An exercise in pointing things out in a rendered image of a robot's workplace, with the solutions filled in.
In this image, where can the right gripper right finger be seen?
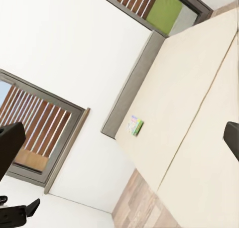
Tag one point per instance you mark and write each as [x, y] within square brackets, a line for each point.
[231, 137]

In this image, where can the bed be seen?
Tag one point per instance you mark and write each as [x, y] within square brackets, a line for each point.
[185, 89]

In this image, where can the door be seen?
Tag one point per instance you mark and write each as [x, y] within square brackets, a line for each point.
[167, 17]

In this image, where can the board game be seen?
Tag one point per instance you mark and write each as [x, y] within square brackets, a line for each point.
[134, 125]

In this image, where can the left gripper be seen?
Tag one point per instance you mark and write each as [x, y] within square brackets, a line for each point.
[14, 217]

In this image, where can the fixed window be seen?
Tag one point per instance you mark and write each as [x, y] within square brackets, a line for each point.
[51, 125]

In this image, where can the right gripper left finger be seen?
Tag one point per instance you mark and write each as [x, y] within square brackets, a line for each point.
[12, 137]

